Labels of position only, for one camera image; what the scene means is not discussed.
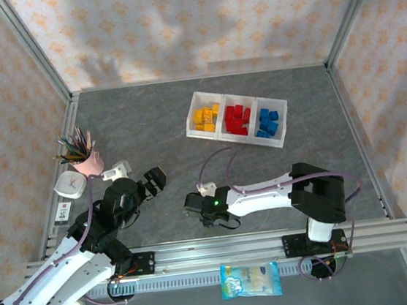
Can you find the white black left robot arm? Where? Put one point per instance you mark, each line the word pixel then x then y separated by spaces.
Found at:
pixel 56 276

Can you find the blue snack bag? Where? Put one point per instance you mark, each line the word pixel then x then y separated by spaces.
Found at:
pixel 250 279

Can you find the coloured pencils bundle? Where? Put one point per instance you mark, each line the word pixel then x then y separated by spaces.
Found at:
pixel 76 150

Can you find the blue lego brick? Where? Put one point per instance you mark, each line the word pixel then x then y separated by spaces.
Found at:
pixel 274 115
pixel 264 121
pixel 264 112
pixel 262 134
pixel 263 127
pixel 272 127

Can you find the red lego brick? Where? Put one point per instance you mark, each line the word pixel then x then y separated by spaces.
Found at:
pixel 230 123
pixel 240 120
pixel 231 111
pixel 238 108
pixel 246 113
pixel 239 131

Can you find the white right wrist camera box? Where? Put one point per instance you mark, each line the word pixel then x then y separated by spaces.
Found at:
pixel 207 189

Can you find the thin aluminium frame rail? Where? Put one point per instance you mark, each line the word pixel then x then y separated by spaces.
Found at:
pixel 198 78

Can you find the small green circuit board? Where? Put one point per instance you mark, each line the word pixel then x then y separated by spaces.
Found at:
pixel 342 260

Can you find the aluminium frame post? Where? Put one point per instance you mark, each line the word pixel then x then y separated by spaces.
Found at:
pixel 351 14
pixel 38 53

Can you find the white plastic bin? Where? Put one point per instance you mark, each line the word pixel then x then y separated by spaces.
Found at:
pixel 235 138
pixel 268 143
pixel 201 133

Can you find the wide aluminium base rail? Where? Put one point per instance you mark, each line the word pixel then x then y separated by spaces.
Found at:
pixel 218 250

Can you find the pink pencil cup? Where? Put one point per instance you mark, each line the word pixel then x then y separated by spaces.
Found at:
pixel 89 165

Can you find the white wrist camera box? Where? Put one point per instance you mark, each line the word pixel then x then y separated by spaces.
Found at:
pixel 207 189
pixel 117 170

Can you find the small white red card box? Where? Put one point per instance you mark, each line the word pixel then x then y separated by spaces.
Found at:
pixel 63 212

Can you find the white analog desk clock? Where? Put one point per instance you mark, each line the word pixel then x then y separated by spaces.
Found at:
pixel 69 185

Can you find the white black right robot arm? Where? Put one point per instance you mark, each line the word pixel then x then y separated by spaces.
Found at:
pixel 260 197

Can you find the aluminium table edge rail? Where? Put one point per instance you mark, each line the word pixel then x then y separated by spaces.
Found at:
pixel 345 107
pixel 70 116

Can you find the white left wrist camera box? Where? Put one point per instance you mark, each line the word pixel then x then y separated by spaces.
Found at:
pixel 117 170

